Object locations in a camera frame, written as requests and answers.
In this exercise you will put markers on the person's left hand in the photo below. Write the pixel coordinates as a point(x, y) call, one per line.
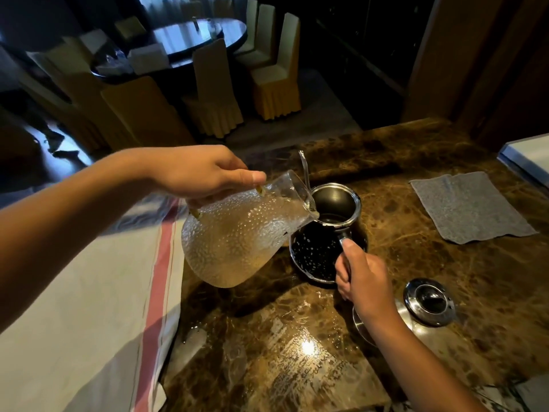
point(193, 169)

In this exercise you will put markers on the person's right hand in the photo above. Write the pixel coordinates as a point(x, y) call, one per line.
point(369, 283)

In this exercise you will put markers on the person's left thumb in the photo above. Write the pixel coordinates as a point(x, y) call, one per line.
point(246, 179)

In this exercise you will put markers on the person's right thumb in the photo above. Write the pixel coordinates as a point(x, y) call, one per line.
point(352, 253)

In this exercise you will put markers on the textured glass pitcher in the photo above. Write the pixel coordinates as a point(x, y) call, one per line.
point(240, 240)

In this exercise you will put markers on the person's right forearm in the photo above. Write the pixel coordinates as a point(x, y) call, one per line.
point(420, 368)

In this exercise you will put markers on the person's left forearm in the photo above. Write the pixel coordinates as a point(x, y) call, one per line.
point(64, 227)

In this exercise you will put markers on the stainless steel pot lid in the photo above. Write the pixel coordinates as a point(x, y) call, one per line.
point(429, 302)

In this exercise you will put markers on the group of covered dining chairs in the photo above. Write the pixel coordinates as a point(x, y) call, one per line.
point(274, 81)

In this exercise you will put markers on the grey cleaning cloth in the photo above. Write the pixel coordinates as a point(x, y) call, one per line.
point(469, 208)

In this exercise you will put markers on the round dark dining table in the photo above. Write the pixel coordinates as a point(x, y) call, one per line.
point(188, 36)

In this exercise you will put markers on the dark wooden cabinet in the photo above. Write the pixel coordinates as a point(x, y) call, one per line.
point(364, 51)

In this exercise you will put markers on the white red-striped cloth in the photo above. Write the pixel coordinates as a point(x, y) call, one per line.
point(85, 317)

